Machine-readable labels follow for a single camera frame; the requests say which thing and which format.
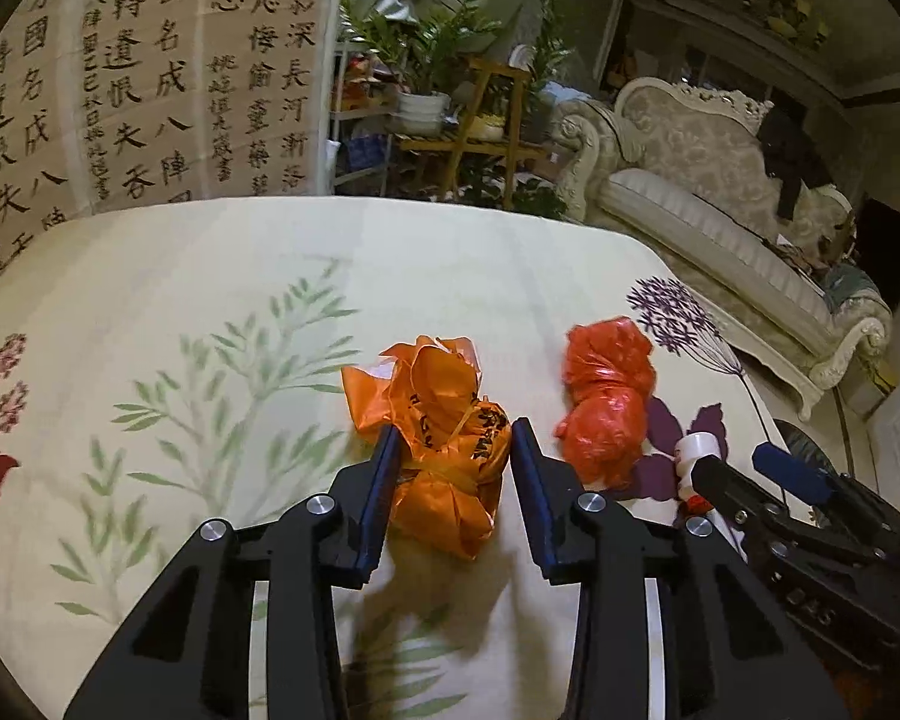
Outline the blue cushion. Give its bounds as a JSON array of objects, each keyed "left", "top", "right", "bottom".
[{"left": 821, "top": 262, "right": 890, "bottom": 316}]

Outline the tall green plant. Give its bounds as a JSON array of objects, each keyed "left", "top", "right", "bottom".
[{"left": 525, "top": 0, "right": 578, "bottom": 121}]

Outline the plant in white pot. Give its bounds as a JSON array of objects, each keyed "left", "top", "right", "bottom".
[{"left": 341, "top": 0, "right": 511, "bottom": 137}]

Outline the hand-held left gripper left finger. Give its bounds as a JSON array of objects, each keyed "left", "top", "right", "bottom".
[{"left": 64, "top": 424, "right": 404, "bottom": 720}]

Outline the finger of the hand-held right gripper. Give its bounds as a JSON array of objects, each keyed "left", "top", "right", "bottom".
[
  {"left": 751, "top": 442, "right": 890, "bottom": 530},
  {"left": 690, "top": 456, "right": 788, "bottom": 541}
]

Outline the ornate cream sofa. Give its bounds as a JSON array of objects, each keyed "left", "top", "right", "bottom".
[{"left": 553, "top": 77, "right": 895, "bottom": 421}]

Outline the red plastic bag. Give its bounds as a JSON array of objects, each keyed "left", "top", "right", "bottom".
[{"left": 553, "top": 317, "right": 657, "bottom": 488}]

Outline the white metal rack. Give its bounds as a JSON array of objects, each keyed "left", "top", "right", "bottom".
[{"left": 328, "top": 45, "right": 406, "bottom": 200}]

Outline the wooden plant stand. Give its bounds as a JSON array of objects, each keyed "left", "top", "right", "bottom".
[{"left": 401, "top": 60, "right": 552, "bottom": 211}]

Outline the orange plastic bag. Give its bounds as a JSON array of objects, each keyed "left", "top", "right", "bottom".
[{"left": 341, "top": 335, "right": 512, "bottom": 562}]

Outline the white bottle with red cap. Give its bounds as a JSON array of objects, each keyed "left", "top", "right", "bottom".
[{"left": 673, "top": 431, "right": 725, "bottom": 515}]

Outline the black cloth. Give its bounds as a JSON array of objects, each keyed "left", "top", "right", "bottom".
[{"left": 756, "top": 106, "right": 833, "bottom": 222}]

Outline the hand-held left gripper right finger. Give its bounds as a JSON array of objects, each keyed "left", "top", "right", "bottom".
[{"left": 510, "top": 416, "right": 850, "bottom": 720}]

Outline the low green plant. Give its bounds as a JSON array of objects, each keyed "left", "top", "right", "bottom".
[{"left": 457, "top": 165, "right": 571, "bottom": 222}]

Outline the bin with black bag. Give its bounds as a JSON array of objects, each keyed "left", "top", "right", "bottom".
[{"left": 780, "top": 422, "right": 845, "bottom": 477}]

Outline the calligraphy folding screen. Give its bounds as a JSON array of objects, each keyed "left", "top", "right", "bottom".
[{"left": 0, "top": 0, "right": 346, "bottom": 293}]

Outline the floral tablecloth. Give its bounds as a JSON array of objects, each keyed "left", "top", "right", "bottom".
[{"left": 0, "top": 196, "right": 796, "bottom": 720}]

